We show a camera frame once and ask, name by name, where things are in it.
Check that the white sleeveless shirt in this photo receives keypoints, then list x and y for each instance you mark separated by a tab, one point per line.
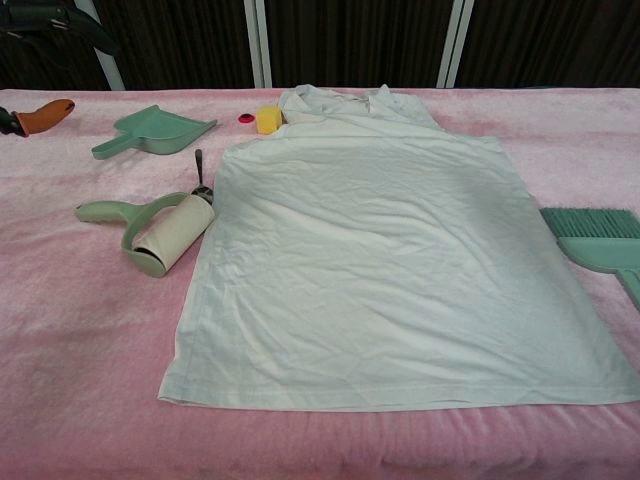
375	250

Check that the metal spoon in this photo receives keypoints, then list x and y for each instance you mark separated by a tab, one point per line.
199	167

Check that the green plastic dustpan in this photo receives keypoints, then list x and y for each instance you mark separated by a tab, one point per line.
150	130

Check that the small red round cap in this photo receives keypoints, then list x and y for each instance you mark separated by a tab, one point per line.
246	118

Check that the pink fluffy blanket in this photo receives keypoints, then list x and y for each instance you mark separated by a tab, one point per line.
75	300

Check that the yellow sponge block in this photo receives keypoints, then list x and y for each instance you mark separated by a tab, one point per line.
269	120

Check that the green plastic hand brush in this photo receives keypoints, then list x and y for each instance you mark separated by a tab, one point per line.
595	250

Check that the white metal frame post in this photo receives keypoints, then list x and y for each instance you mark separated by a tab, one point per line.
265	45
112	75
455	45

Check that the green lint roller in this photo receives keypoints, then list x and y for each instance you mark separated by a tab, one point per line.
170	235

